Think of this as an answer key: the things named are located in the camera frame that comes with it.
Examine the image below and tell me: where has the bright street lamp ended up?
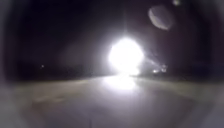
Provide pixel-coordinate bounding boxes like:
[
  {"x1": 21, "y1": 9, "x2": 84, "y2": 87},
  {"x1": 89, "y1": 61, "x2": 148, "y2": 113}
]
[{"x1": 108, "y1": 37, "x2": 145, "y2": 76}]

